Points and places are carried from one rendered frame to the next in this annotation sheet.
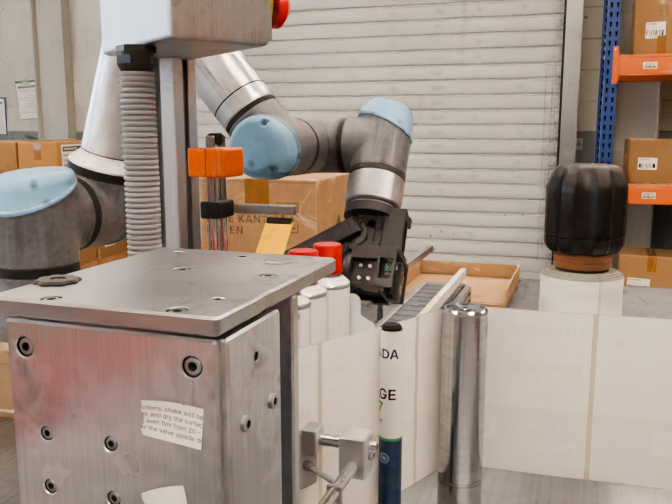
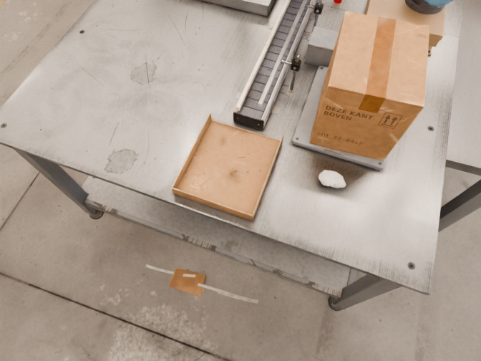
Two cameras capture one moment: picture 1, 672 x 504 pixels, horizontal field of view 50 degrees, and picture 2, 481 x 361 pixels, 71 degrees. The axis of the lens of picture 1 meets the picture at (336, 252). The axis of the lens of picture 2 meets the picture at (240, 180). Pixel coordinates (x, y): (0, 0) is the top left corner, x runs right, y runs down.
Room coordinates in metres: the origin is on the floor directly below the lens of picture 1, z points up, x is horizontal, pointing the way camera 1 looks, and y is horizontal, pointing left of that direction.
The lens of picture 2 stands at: (2.24, -0.25, 1.78)
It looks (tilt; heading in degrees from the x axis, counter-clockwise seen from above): 63 degrees down; 182
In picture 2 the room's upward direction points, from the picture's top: straight up
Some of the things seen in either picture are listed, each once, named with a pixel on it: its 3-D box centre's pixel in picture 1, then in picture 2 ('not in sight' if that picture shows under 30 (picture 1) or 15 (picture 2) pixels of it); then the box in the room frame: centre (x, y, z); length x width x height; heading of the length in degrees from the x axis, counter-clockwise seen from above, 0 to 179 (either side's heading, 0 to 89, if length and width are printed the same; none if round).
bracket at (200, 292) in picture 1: (183, 280); not in sight; (0.34, 0.07, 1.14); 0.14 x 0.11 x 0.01; 161
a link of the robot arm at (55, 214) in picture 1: (38, 215); not in sight; (1.03, 0.43, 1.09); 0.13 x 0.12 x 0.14; 160
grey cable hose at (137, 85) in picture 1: (141, 166); not in sight; (0.65, 0.18, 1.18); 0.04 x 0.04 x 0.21
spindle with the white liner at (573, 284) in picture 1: (579, 302); not in sight; (0.75, -0.26, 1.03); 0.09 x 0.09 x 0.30
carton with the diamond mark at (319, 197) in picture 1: (283, 237); (365, 89); (1.52, 0.11, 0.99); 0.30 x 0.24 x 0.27; 165
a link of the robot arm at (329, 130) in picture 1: (308, 146); not in sight; (1.00, 0.04, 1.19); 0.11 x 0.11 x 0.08; 70
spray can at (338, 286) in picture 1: (327, 330); not in sight; (0.81, 0.01, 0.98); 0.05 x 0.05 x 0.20
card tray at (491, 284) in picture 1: (458, 280); (230, 163); (1.71, -0.30, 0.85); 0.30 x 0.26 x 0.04; 161
